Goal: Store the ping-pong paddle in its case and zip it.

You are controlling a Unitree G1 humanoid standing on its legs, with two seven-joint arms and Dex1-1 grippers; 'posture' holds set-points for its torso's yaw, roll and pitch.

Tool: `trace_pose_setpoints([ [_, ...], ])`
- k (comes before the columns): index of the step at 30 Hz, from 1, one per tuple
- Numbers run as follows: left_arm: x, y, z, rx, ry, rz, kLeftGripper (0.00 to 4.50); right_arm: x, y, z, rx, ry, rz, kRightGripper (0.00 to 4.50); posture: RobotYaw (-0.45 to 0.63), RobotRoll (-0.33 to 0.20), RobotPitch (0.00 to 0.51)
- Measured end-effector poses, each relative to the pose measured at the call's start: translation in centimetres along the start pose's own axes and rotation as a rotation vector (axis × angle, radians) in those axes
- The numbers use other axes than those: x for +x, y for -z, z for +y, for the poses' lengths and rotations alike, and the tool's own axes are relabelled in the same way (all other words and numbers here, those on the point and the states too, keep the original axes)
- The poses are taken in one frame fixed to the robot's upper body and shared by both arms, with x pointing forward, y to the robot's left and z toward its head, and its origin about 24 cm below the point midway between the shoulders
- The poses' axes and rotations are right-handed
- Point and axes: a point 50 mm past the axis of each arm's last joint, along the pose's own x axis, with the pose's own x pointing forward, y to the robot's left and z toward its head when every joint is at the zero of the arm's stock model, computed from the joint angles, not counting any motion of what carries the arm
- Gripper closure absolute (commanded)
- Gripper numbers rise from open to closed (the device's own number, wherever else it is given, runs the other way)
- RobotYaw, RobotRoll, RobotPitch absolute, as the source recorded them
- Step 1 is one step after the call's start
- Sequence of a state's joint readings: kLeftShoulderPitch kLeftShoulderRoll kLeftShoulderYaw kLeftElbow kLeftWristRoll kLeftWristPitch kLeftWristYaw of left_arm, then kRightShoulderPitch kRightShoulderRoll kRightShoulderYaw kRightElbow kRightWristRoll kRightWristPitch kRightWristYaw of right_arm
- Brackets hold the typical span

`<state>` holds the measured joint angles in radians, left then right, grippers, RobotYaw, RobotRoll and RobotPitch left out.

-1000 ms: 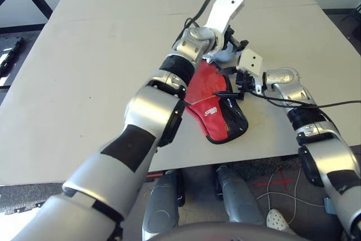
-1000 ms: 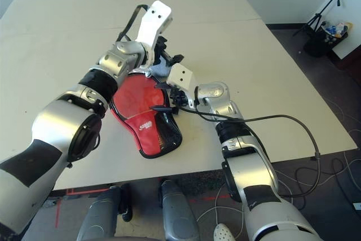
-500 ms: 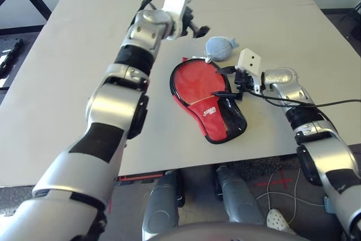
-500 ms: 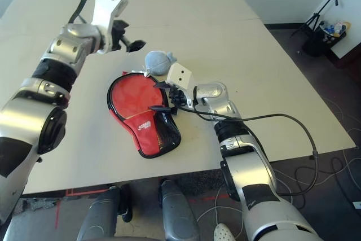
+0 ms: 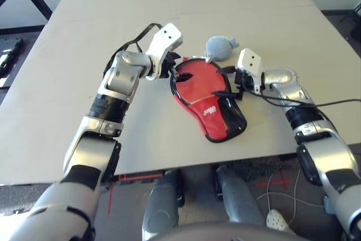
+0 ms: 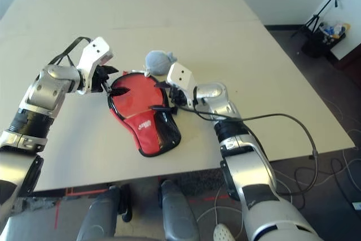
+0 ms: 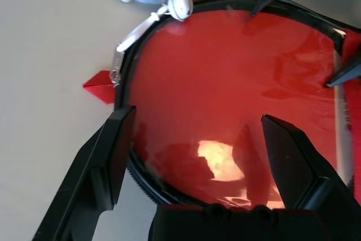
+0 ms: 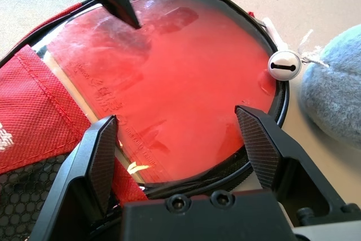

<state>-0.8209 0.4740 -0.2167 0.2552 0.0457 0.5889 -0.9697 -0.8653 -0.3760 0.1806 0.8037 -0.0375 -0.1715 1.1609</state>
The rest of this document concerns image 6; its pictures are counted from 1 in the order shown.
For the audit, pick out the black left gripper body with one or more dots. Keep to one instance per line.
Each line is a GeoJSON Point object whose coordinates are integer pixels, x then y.
{"type": "Point", "coordinates": [100, 81]}

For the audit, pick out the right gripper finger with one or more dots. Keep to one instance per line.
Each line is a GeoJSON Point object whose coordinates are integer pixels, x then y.
{"type": "Point", "coordinates": [165, 108]}
{"type": "Point", "coordinates": [163, 85]}

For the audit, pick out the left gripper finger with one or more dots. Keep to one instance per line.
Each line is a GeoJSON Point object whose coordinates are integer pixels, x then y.
{"type": "Point", "coordinates": [118, 92]}
{"type": "Point", "coordinates": [108, 70]}

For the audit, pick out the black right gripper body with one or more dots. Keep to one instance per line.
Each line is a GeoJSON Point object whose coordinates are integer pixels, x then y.
{"type": "Point", "coordinates": [177, 97]}

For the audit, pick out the grey plush zipper charm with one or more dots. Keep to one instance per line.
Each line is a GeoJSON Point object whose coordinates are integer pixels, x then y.
{"type": "Point", "coordinates": [158, 61]}

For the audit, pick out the red black paddle case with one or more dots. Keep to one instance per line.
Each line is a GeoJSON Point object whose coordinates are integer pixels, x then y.
{"type": "Point", "coordinates": [146, 136]}

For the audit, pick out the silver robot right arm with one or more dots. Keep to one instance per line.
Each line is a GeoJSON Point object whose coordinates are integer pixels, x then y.
{"type": "Point", "coordinates": [248, 167]}

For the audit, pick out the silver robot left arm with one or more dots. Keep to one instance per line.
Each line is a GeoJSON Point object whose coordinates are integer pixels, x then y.
{"type": "Point", "coordinates": [45, 91]}

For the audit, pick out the speckled black rubber mat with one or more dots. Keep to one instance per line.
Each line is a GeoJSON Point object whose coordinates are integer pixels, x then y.
{"type": "Point", "coordinates": [203, 181]}
{"type": "Point", "coordinates": [36, 203]}

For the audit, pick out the grey robot right leg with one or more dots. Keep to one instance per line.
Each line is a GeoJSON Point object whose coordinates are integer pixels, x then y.
{"type": "Point", "coordinates": [177, 212]}

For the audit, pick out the grey robot leg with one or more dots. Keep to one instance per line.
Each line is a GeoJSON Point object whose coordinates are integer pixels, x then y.
{"type": "Point", "coordinates": [177, 212]}
{"type": "Point", "coordinates": [98, 215]}

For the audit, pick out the grey robot left leg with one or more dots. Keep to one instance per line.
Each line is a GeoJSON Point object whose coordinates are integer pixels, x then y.
{"type": "Point", "coordinates": [98, 215]}

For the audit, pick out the white perforated clog shoe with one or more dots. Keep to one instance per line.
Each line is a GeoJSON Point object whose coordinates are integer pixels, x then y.
{"type": "Point", "coordinates": [222, 232]}

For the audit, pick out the black bin with bottles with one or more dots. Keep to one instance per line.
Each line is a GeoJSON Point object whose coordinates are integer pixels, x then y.
{"type": "Point", "coordinates": [313, 47]}

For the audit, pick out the black tripod stand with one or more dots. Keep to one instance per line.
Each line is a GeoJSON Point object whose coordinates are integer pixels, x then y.
{"type": "Point", "coordinates": [315, 21]}

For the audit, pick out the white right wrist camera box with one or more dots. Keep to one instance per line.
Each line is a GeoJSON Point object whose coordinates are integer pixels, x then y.
{"type": "Point", "coordinates": [180, 76]}

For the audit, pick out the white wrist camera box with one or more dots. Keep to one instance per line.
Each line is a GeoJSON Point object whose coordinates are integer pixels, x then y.
{"type": "Point", "coordinates": [180, 76]}
{"type": "Point", "coordinates": [94, 52]}

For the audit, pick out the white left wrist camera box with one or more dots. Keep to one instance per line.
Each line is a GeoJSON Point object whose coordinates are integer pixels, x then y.
{"type": "Point", "coordinates": [94, 52]}

